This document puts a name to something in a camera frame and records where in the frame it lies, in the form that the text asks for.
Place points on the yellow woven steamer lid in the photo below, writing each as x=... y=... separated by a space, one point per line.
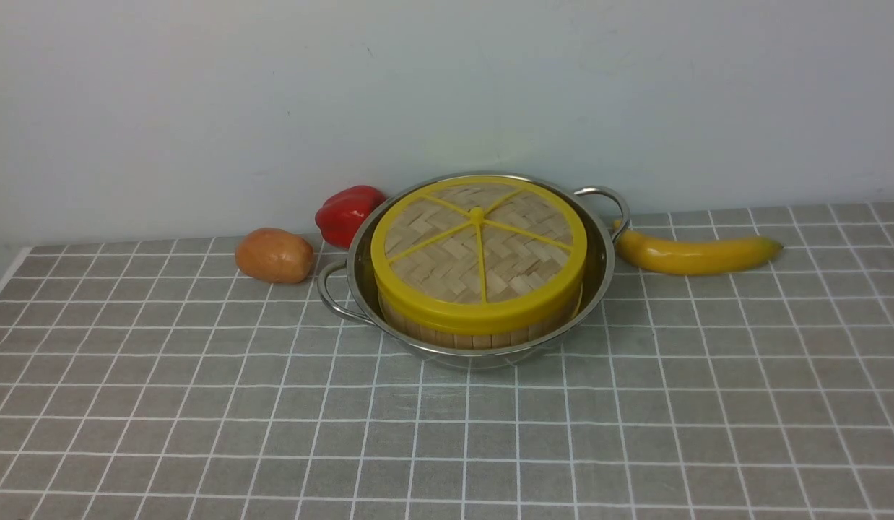
x=469 y=253

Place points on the yellow-rimmed bamboo steamer basket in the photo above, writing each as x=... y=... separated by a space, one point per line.
x=492 y=339

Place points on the orange-brown potato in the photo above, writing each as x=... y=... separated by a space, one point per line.
x=275 y=256

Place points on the red bell pepper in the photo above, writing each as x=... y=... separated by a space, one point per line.
x=341 y=216

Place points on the stainless steel pot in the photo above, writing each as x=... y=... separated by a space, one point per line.
x=348 y=288

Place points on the yellow banana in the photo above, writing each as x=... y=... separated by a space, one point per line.
x=695 y=258

